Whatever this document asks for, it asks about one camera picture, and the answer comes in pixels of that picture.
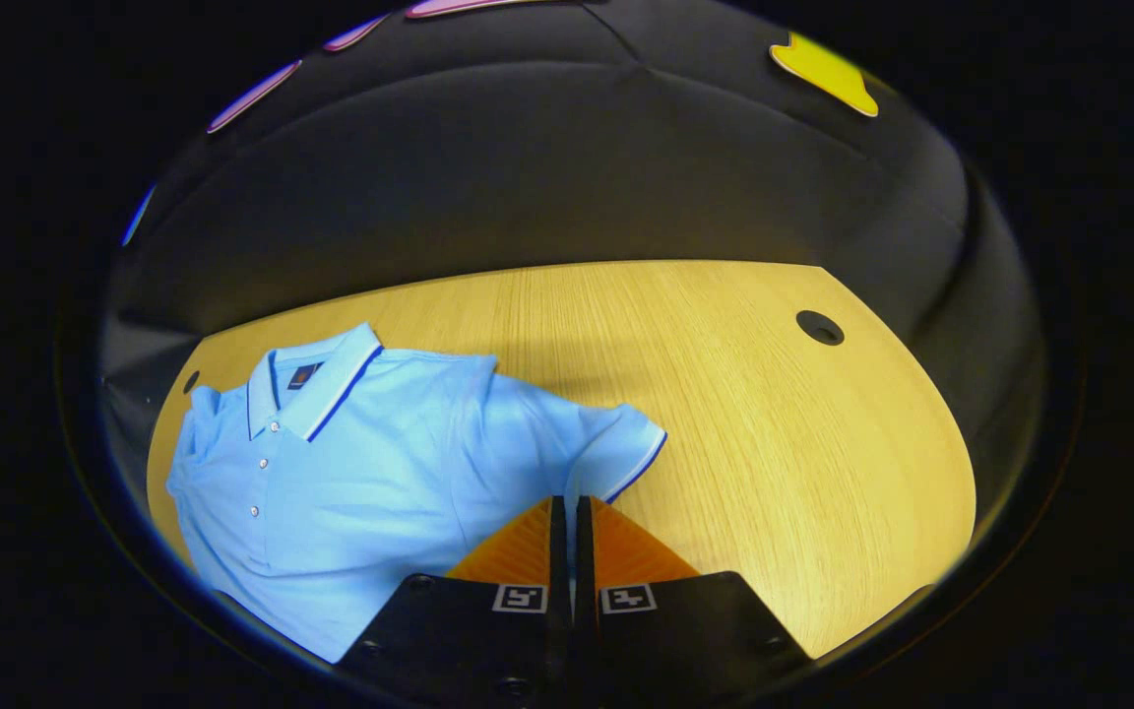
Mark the light blue T-shirt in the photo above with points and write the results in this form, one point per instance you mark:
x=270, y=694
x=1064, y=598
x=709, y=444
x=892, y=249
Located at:
x=380, y=473

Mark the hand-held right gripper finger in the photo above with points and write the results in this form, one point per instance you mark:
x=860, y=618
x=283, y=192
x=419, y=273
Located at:
x=559, y=551
x=583, y=551

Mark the black backdrop cloth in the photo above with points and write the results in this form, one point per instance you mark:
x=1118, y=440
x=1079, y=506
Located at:
x=547, y=167

